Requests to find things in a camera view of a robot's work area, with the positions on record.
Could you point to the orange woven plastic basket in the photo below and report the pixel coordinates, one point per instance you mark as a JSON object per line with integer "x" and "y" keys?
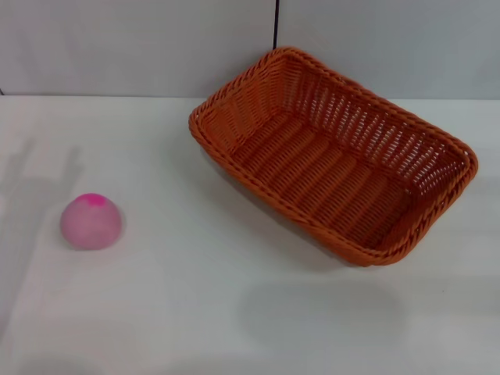
{"x": 312, "y": 176}

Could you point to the pink peach toy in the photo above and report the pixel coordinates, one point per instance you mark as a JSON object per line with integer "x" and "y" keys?
{"x": 91, "y": 228}

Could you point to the dark vertical wall strip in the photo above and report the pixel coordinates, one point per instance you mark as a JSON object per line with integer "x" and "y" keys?
{"x": 276, "y": 23}

